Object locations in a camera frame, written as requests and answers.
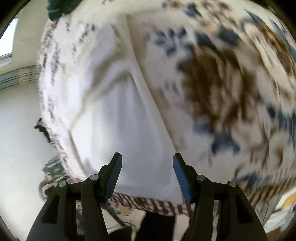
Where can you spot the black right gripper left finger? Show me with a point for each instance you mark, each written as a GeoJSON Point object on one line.
{"type": "Point", "coordinates": [57, 218]}

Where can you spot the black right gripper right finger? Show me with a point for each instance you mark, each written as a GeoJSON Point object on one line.
{"type": "Point", "coordinates": [237, 219]}

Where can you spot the floral fleece blanket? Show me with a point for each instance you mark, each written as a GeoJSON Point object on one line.
{"type": "Point", "coordinates": [222, 75]}

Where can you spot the dark green garment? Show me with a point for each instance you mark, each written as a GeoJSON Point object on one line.
{"type": "Point", "coordinates": [56, 8]}

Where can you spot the black clothing on wall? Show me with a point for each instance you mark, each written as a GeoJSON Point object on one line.
{"type": "Point", "coordinates": [41, 128]}

